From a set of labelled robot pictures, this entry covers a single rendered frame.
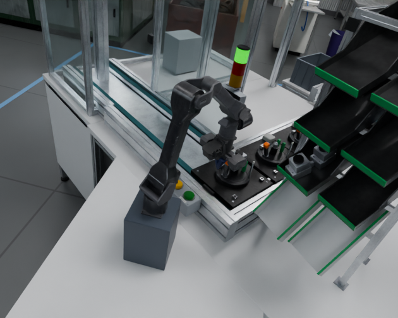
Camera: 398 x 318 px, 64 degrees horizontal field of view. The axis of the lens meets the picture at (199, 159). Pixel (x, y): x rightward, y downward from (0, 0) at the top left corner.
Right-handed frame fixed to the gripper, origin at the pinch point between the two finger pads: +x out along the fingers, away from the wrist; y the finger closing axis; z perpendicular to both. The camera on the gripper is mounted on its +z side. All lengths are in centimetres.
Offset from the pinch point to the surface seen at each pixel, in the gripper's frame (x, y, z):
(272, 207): 6.1, 23.0, -5.4
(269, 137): 9.5, -8.9, -44.6
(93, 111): 22, -81, 9
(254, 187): 12.0, 9.5, -13.8
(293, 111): 22, -31, -102
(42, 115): 110, -228, -10
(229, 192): 12.2, 5.9, -2.8
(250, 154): 11.8, -6.0, -28.4
